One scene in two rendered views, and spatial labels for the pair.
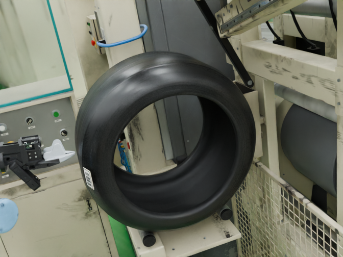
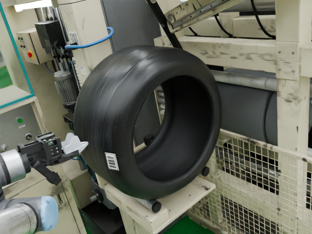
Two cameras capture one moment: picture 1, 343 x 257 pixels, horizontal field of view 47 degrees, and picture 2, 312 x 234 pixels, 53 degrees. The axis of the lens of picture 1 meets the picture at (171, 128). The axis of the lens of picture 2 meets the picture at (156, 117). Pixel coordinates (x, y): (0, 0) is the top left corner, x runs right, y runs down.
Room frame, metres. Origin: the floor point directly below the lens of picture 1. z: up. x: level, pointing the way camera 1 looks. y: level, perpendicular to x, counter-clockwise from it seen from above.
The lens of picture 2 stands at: (0.16, 0.41, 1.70)
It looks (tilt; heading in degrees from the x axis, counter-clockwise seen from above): 25 degrees down; 339
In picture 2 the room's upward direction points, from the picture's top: 11 degrees counter-clockwise
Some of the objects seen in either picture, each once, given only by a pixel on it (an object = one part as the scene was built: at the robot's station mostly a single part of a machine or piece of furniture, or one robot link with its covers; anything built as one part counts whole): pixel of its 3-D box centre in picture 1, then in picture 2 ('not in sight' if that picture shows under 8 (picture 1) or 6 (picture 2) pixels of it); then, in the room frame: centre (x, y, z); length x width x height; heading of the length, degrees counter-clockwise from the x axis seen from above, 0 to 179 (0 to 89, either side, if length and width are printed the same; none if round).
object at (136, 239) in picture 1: (140, 227); (133, 201); (1.22, 0.18, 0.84); 0.36 x 0.09 x 0.06; 14
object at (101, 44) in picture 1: (121, 37); (89, 39); (1.50, 0.12, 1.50); 0.19 x 0.19 x 0.06; 14
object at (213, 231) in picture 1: (177, 224); (159, 191); (1.26, 0.04, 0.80); 0.37 x 0.36 x 0.02; 104
